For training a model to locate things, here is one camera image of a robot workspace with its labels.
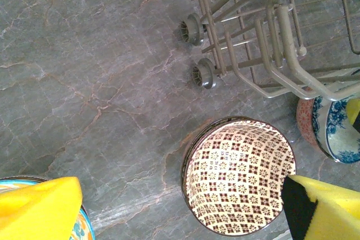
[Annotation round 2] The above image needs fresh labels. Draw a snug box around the blue white floral bowl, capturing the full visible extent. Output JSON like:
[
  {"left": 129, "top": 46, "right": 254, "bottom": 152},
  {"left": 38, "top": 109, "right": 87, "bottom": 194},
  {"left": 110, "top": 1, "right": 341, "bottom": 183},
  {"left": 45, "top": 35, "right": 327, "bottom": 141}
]
[{"left": 312, "top": 95, "right": 360, "bottom": 165}]

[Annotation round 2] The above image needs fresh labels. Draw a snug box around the orange blue floral bowl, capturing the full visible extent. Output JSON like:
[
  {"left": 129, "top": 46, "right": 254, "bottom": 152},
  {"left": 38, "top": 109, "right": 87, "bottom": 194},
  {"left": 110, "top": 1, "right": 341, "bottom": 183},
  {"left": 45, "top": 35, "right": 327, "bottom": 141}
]
[{"left": 0, "top": 176, "right": 96, "bottom": 240}]

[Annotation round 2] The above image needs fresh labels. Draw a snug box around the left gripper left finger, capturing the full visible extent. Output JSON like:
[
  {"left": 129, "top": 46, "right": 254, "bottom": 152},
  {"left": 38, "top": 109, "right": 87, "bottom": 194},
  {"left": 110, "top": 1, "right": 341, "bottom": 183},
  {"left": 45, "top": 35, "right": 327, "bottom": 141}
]
[{"left": 0, "top": 176, "right": 83, "bottom": 240}]

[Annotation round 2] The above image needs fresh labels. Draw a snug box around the red patterned bowl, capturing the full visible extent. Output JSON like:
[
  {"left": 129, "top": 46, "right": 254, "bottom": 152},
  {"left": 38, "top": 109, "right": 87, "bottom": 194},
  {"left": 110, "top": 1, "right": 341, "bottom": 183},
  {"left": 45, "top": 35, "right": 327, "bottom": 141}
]
[{"left": 296, "top": 87, "right": 324, "bottom": 153}]

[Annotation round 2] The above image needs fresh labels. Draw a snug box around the grey wire dish rack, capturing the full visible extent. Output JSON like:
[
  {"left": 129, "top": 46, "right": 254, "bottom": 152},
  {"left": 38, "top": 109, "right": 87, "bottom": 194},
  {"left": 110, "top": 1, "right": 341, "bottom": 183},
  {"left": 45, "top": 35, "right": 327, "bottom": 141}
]
[{"left": 179, "top": 0, "right": 360, "bottom": 102}]

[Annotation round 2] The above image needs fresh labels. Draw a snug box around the brown lattice patterned bowl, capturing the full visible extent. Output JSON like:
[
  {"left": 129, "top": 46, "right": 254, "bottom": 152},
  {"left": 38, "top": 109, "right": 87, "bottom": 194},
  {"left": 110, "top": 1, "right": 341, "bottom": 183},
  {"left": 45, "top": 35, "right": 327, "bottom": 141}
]
[{"left": 181, "top": 115, "right": 298, "bottom": 237}]

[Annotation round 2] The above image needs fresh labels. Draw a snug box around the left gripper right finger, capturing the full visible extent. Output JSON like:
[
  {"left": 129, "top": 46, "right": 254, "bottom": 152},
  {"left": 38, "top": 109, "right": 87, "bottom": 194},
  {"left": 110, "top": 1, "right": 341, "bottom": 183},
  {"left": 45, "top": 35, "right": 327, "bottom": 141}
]
[{"left": 282, "top": 174, "right": 360, "bottom": 240}]

